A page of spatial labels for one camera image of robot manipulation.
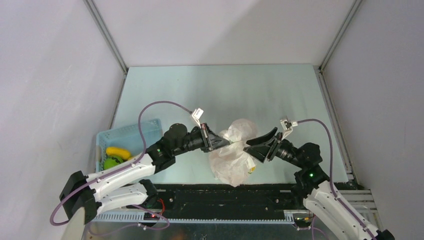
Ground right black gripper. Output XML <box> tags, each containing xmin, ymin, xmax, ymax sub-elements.
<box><xmin>243</xmin><ymin>127</ymin><xmax>304</xmax><ymax>169</ymax></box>

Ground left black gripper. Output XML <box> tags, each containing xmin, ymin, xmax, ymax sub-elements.
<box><xmin>172</xmin><ymin>122</ymin><xmax>229</xmax><ymax>156</ymax></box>

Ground white plastic bag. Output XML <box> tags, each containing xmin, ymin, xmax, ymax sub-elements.
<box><xmin>208</xmin><ymin>118</ymin><xmax>258</xmax><ymax>187</ymax></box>

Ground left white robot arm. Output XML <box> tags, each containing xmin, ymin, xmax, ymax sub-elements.
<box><xmin>59</xmin><ymin>123</ymin><xmax>231</xmax><ymax>224</ymax></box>

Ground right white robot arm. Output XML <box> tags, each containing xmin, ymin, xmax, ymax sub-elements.
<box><xmin>244</xmin><ymin>128</ymin><xmax>395</xmax><ymax>240</ymax></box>

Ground fake yellow lemon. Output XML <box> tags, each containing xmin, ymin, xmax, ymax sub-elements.
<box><xmin>105</xmin><ymin>146</ymin><xmax>132</xmax><ymax>161</ymax></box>

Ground fake lime green fruit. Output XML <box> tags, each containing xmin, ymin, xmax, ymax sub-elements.
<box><xmin>103</xmin><ymin>156</ymin><xmax>124</xmax><ymax>170</ymax></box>

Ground light blue plastic basket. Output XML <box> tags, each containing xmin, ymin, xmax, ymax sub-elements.
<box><xmin>95</xmin><ymin>118</ymin><xmax>163</xmax><ymax>172</ymax></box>

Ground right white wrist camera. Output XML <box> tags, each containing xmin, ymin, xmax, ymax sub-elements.
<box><xmin>280</xmin><ymin>117</ymin><xmax>298</xmax><ymax>140</ymax></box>

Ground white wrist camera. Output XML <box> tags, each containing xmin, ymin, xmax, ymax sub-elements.
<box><xmin>280</xmin><ymin>117</ymin><xmax>298</xmax><ymax>140</ymax></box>
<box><xmin>190</xmin><ymin>108</ymin><xmax>204</xmax><ymax>128</ymax></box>

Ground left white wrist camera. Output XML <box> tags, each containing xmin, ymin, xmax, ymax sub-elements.
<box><xmin>190</xmin><ymin>108</ymin><xmax>204</xmax><ymax>128</ymax></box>

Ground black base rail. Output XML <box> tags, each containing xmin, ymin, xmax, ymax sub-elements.
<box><xmin>125</xmin><ymin>180</ymin><xmax>309</xmax><ymax>221</ymax></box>

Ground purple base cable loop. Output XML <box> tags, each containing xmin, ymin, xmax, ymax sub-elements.
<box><xmin>132</xmin><ymin>204</ymin><xmax>170</xmax><ymax>231</ymax></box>

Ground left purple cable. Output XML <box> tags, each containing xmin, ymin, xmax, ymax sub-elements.
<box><xmin>49</xmin><ymin>100</ymin><xmax>195</xmax><ymax>227</ymax></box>

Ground right aluminium frame post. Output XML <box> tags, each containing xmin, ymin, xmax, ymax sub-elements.
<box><xmin>318</xmin><ymin>0</ymin><xmax>364</xmax><ymax>73</ymax></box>

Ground aluminium frame post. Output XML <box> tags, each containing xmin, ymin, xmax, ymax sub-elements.
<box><xmin>318</xmin><ymin>0</ymin><xmax>364</xmax><ymax>73</ymax></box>
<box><xmin>83</xmin><ymin>0</ymin><xmax>129</xmax><ymax>75</ymax></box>

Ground left aluminium frame post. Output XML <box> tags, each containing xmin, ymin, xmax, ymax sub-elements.
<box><xmin>83</xmin><ymin>0</ymin><xmax>129</xmax><ymax>75</ymax></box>

